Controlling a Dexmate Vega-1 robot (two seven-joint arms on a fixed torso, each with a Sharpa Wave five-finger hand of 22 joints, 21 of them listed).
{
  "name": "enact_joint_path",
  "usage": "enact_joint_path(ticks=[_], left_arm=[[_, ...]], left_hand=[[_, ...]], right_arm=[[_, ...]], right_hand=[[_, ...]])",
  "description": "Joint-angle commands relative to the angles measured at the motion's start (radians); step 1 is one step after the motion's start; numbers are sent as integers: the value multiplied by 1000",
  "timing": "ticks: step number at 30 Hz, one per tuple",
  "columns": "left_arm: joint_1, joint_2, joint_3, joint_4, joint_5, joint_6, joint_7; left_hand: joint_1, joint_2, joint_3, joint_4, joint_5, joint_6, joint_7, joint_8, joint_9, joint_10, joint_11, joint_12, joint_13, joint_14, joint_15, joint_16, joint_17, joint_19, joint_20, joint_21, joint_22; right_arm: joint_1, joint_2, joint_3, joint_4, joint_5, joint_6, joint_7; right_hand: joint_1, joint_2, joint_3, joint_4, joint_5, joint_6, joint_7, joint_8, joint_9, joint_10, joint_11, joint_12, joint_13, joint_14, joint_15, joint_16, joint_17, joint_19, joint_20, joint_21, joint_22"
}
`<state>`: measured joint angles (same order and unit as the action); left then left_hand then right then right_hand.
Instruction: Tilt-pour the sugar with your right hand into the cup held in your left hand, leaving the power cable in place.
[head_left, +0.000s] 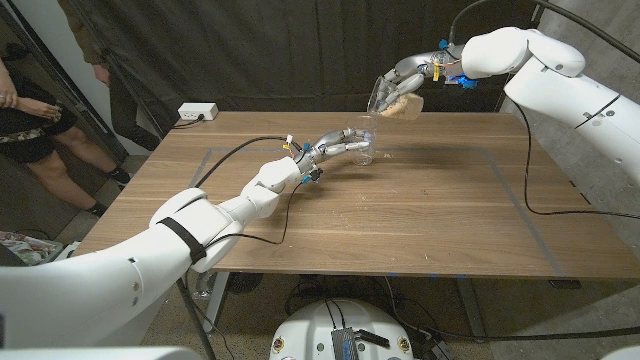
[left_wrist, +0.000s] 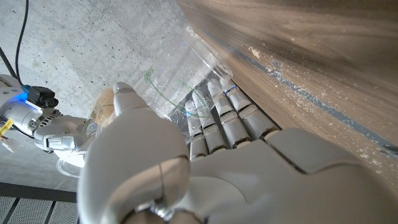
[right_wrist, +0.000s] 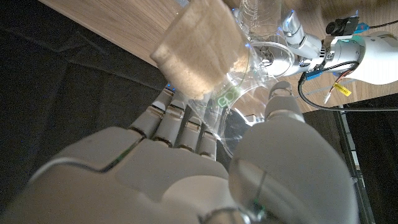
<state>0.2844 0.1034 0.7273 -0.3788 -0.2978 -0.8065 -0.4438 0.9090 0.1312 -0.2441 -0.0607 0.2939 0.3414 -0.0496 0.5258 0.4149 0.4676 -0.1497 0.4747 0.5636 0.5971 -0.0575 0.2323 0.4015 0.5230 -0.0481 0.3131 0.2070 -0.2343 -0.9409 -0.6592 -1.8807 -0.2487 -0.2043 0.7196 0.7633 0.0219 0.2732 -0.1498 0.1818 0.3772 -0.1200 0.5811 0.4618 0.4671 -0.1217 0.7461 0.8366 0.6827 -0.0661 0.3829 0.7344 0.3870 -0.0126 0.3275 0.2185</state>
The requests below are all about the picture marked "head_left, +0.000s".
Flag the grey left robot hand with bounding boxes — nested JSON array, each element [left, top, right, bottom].
[[294, 127, 374, 176]]

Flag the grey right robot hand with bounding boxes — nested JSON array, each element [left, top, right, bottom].
[[374, 47, 466, 114]]

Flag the clear plastic cup with sugar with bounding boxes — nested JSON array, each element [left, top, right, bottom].
[[366, 74, 425, 122]]

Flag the brown sugar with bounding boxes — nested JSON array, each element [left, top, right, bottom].
[[380, 93, 425, 122]]

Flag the white power strip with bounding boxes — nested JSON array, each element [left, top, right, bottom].
[[177, 102, 220, 122]]

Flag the black backdrop curtain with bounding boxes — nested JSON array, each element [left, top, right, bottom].
[[69, 0, 549, 139]]

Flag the round black floor fan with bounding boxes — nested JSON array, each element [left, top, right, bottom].
[[227, 272, 264, 295]]

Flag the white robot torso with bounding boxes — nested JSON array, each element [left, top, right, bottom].
[[269, 298, 416, 360]]

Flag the grey metal table leg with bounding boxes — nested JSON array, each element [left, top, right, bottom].
[[202, 272, 231, 334], [455, 277, 489, 344]]

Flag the black flat module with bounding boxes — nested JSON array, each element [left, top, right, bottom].
[[355, 329, 391, 350]]

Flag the grey finned electronics box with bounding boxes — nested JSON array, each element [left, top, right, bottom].
[[331, 327, 360, 360]]

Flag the person in dark trousers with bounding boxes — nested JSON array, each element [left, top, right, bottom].
[[57, 0, 164, 151]]

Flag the person in black shorts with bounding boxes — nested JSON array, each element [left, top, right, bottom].
[[0, 54, 132, 219]]

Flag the colourful patterned bag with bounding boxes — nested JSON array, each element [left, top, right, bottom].
[[0, 230, 64, 266]]

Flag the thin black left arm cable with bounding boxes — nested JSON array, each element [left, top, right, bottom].
[[204, 172, 321, 246]]

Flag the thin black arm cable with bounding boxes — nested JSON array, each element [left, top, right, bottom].
[[512, 99, 640, 221], [204, 172, 321, 246]]

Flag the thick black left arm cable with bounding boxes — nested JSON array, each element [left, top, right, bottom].
[[192, 134, 301, 190]]

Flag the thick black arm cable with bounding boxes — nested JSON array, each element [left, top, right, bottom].
[[192, 134, 301, 190], [447, 0, 640, 64]]

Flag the tangled black floor cables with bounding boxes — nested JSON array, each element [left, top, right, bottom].
[[284, 274, 436, 341]]

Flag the black power cable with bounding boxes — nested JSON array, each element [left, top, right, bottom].
[[172, 114, 205, 130]]

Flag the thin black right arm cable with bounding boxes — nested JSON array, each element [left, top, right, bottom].
[[512, 99, 640, 221]]

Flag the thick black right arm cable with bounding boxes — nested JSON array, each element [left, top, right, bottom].
[[447, 0, 640, 64]]

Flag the black partition frame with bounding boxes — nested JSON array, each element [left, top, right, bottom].
[[0, 4, 129, 161]]

